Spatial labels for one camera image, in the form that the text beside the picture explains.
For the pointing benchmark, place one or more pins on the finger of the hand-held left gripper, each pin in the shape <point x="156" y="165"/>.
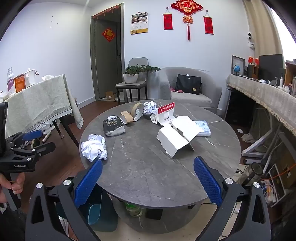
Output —
<point x="44" y="148"/>
<point x="32" y="134"/>

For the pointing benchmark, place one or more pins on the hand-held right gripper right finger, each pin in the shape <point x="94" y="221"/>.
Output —
<point x="207" y="180"/>

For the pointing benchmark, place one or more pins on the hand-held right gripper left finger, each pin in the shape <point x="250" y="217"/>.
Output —
<point x="89" y="183"/>

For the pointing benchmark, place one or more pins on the teal waste bin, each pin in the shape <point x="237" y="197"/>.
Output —
<point x="94" y="214"/>

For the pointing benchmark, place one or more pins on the white paper ball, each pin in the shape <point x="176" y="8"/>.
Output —
<point x="93" y="147"/>

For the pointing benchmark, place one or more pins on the blue white plastic bag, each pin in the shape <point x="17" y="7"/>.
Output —
<point x="204" y="128"/>

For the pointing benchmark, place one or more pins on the white moulded paper tray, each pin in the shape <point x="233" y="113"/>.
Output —
<point x="171" y="141"/>

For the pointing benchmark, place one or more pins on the black snack packet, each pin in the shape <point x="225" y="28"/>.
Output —
<point x="113" y="126"/>

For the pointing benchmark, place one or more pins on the small brown tape roll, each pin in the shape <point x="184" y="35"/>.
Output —
<point x="126" y="117"/>

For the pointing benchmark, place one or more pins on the red white packaging card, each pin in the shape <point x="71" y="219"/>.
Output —
<point x="165" y="115"/>

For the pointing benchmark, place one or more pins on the large brown tape roll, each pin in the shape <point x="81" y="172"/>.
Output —
<point x="133" y="111"/>

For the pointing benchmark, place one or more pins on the silver foil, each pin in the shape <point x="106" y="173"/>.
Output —
<point x="149" y="107"/>

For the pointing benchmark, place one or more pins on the person's left hand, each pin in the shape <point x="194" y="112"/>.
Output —
<point x="19" y="183"/>

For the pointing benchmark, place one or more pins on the dark wooden table leg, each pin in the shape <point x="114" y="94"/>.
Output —
<point x="69" y="129"/>

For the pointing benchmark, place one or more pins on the pale green tablecloth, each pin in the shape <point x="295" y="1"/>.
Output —
<point x="39" y="102"/>

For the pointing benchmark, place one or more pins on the stick vacuum cleaner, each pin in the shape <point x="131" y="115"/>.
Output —
<point x="253" y="172"/>

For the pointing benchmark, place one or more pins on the glass jar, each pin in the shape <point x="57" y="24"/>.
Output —
<point x="133" y="209"/>

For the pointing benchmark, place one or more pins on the orange box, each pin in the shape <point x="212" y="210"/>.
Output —
<point x="19" y="83"/>

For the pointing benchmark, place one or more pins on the white kettle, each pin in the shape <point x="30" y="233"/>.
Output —
<point x="29" y="78"/>

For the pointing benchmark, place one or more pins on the white paper scrap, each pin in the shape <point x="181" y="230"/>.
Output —
<point x="247" y="138"/>

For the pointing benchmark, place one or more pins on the small black box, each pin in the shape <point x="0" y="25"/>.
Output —
<point x="153" y="213"/>

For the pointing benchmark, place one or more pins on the white power strip board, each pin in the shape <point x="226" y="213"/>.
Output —
<point x="276" y="183"/>

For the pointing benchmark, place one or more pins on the cardboard box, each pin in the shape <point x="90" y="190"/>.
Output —
<point x="111" y="95"/>

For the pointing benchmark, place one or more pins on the pink item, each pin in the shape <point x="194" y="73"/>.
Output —
<point x="177" y="90"/>

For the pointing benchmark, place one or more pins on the black bag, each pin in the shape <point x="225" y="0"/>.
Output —
<point x="187" y="84"/>

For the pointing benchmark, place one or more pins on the beige fringed cloth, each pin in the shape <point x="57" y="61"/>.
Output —
<point x="259" y="92"/>

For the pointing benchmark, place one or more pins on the grey armchair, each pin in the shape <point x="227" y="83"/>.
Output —
<point x="166" y="85"/>

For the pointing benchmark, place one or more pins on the grey door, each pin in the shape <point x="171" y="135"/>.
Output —
<point x="108" y="62"/>

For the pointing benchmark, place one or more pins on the potted green plant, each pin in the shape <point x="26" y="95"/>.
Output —
<point x="130" y="78"/>

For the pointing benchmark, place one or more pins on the small blue globe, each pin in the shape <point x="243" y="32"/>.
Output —
<point x="237" y="69"/>

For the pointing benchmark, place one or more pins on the dark wooden box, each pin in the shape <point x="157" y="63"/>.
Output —
<point x="252" y="71"/>

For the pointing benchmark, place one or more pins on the red diamond door decoration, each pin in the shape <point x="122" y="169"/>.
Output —
<point x="108" y="34"/>

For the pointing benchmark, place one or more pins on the grey dining chair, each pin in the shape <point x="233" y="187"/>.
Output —
<point x="138" y="62"/>

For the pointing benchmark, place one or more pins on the small red flags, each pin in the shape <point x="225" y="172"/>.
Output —
<point x="253" y="60"/>

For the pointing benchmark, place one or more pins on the black monitor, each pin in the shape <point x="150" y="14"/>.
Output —
<point x="270" y="67"/>

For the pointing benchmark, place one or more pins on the wooden shelf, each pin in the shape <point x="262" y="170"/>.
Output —
<point x="290" y="74"/>

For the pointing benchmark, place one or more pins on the beige curtain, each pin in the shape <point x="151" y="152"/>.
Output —
<point x="261" y="27"/>

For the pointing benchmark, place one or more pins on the white desk frame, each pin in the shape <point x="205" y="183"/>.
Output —
<point x="256" y="144"/>

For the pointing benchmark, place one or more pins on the picture frame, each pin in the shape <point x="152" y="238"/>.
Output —
<point x="238" y="61"/>

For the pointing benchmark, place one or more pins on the white security camera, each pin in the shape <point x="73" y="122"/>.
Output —
<point x="250" y="38"/>

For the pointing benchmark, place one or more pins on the wall calendar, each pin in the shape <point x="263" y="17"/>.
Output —
<point x="139" y="23"/>

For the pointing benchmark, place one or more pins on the red wall scroll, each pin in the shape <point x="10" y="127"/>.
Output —
<point x="168" y="20"/>
<point x="208" y="24"/>

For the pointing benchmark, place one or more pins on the red knot wall ornament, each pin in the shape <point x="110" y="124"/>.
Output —
<point x="186" y="7"/>

